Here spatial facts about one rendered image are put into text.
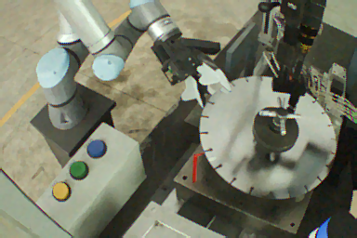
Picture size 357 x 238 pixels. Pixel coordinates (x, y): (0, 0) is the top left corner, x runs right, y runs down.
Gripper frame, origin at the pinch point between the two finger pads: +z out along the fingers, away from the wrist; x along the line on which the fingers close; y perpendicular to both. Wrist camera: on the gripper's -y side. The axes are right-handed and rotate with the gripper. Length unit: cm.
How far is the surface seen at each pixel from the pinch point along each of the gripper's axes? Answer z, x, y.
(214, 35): -47, -139, -119
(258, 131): 9.4, 15.0, 5.0
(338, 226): 18, 44, 22
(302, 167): 20.5, 21.3, 3.6
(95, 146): -5.8, -1.6, 31.1
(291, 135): 14.2, 18.3, 0.0
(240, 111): 4.3, 10.4, 3.4
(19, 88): -103, -177, 54
